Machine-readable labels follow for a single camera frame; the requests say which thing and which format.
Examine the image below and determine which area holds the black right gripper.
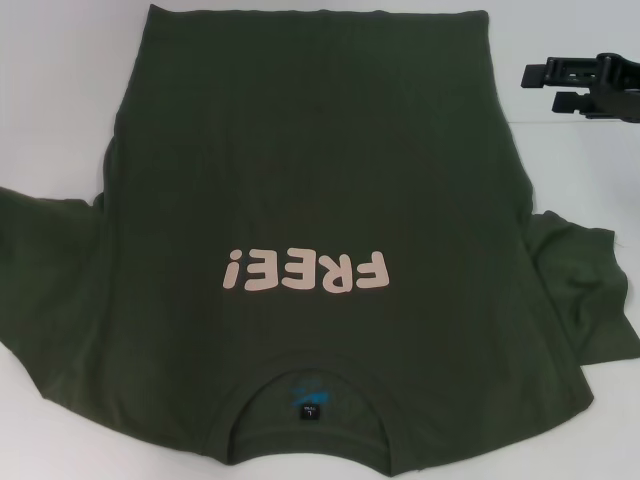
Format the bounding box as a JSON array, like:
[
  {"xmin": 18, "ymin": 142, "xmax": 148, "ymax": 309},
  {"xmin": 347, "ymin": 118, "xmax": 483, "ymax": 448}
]
[{"xmin": 519, "ymin": 50, "xmax": 640, "ymax": 124}]

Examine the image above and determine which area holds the dark green FREE! t-shirt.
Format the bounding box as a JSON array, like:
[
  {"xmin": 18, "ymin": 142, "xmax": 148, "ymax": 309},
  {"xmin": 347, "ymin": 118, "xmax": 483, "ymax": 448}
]
[{"xmin": 0, "ymin": 5, "xmax": 630, "ymax": 480}]

